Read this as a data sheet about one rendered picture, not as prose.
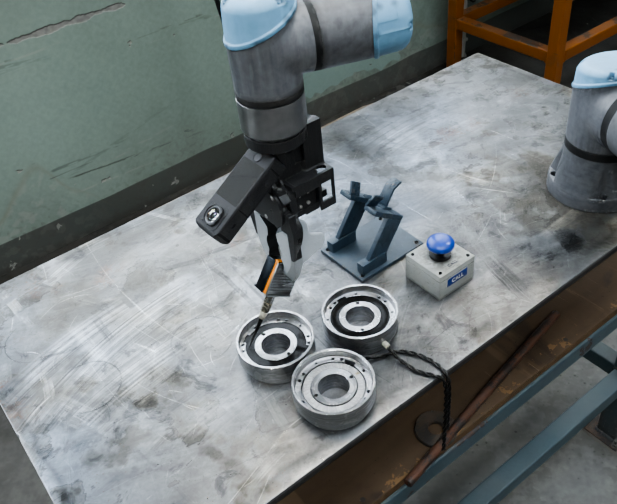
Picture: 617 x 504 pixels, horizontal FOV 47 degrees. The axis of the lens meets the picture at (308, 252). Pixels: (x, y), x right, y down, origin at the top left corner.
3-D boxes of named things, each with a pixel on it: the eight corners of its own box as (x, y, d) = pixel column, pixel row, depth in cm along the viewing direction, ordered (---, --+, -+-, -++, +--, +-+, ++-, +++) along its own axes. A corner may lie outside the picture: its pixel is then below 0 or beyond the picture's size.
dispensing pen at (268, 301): (231, 341, 94) (276, 228, 89) (255, 340, 97) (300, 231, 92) (240, 350, 93) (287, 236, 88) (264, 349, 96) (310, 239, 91)
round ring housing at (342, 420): (352, 448, 85) (350, 427, 83) (279, 415, 90) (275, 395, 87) (390, 385, 92) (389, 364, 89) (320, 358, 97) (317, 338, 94)
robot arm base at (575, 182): (583, 151, 128) (592, 102, 121) (660, 185, 118) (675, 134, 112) (527, 186, 122) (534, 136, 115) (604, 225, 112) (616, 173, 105)
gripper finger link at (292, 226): (310, 261, 86) (297, 200, 81) (299, 267, 85) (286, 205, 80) (287, 247, 89) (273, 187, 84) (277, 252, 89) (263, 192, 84)
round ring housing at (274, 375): (228, 381, 95) (223, 360, 92) (256, 324, 103) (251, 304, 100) (303, 395, 92) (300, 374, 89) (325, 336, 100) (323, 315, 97)
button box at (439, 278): (440, 301, 103) (440, 276, 99) (405, 277, 107) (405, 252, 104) (478, 275, 106) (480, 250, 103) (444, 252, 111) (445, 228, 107)
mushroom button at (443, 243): (439, 278, 103) (440, 252, 99) (420, 264, 105) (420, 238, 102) (459, 265, 104) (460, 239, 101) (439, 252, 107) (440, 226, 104)
